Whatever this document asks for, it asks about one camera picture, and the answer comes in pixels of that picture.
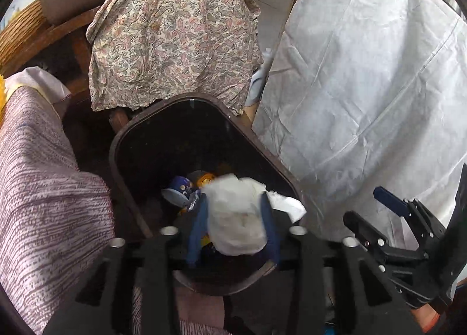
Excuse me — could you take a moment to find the woven basket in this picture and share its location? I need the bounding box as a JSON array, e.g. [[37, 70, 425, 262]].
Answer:
[[0, 0, 50, 69]]

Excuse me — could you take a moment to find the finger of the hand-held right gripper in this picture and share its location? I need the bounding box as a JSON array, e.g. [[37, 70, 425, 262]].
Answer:
[[374, 186, 447, 244], [343, 211, 427, 264]]

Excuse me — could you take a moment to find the person's right forearm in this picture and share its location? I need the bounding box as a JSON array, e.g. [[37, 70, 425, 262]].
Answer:
[[410, 304, 451, 335]]

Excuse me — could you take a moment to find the dark brown trash bin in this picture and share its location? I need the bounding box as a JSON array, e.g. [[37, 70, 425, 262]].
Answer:
[[109, 93, 303, 296]]

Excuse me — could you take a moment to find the white blue plastic bottle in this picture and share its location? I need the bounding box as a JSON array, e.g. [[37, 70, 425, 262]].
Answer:
[[245, 48, 274, 107]]

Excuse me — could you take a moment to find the white tissue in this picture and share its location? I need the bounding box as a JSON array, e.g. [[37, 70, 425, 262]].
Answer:
[[202, 173, 307, 256]]

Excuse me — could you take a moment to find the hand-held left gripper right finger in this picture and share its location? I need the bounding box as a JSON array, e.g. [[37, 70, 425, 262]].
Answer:
[[259, 193, 424, 335]]

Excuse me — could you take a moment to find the yellow can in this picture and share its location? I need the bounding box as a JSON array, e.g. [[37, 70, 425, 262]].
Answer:
[[188, 171, 219, 190]]

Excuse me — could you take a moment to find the lavender cloth yellow trim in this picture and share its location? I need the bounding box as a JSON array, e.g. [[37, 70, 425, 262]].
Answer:
[[0, 67, 72, 117]]

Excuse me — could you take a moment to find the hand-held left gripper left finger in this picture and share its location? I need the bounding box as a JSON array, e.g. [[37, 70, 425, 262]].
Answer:
[[43, 198, 210, 335]]

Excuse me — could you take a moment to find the purple plastic cup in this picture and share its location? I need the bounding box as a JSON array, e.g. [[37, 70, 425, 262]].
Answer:
[[161, 175, 201, 212]]

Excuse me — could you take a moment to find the paisley cloth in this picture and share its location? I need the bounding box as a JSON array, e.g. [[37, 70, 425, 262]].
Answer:
[[86, 0, 264, 117]]

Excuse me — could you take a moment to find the white cloth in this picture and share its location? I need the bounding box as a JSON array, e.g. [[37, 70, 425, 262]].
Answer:
[[252, 0, 467, 248]]

